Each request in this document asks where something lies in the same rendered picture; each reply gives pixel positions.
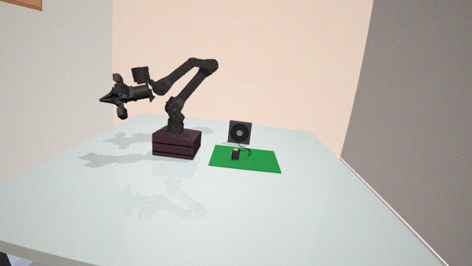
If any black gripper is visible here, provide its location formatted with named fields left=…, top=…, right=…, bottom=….
left=99, top=73, right=138, bottom=120

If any green circuit board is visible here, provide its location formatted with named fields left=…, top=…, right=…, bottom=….
left=208, top=145, right=282, bottom=173

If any black computer fan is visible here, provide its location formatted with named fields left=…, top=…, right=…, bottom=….
left=227, top=120, right=252, bottom=145

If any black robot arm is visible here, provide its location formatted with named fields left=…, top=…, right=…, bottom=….
left=114, top=58, right=219, bottom=134

